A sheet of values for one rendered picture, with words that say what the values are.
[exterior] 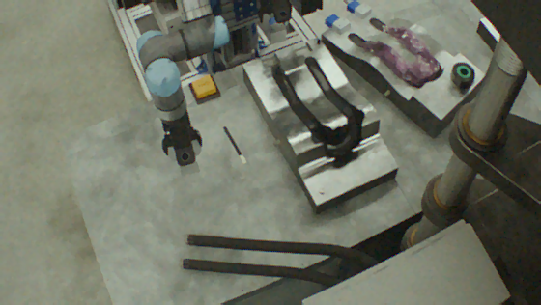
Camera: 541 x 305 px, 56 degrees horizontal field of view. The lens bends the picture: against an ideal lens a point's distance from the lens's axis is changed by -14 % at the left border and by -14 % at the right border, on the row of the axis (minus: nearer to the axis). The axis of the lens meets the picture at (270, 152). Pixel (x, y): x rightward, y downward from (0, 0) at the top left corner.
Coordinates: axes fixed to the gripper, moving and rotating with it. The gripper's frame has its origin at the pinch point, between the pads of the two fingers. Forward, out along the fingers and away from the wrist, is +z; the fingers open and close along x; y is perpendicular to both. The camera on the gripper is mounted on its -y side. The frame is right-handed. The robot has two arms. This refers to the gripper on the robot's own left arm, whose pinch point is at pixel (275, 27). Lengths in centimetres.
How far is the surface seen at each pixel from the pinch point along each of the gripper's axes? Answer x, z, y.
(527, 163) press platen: -13, -59, -90
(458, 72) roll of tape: -47, 0, -34
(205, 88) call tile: 25.5, 11.3, -6.3
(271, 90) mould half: 7.7, 6.4, -17.8
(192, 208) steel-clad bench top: 40, 15, -42
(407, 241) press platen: -4, -9, -80
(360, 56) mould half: -22.7, 6.9, -14.3
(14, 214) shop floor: 130, 95, 22
